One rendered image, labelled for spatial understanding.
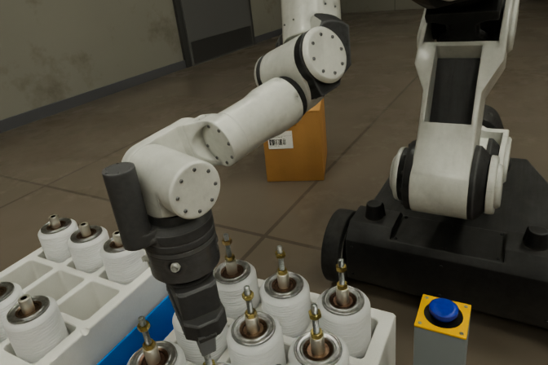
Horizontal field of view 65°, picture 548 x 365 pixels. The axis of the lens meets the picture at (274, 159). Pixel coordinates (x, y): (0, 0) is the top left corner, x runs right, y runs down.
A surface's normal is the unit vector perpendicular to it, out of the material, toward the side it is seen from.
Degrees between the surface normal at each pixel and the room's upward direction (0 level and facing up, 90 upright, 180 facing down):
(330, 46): 69
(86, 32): 90
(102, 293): 90
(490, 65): 51
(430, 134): 58
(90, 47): 90
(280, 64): 77
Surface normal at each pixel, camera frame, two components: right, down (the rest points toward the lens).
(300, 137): -0.18, 0.40
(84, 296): 0.87, 0.11
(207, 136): -0.68, 0.51
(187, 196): 0.69, 0.22
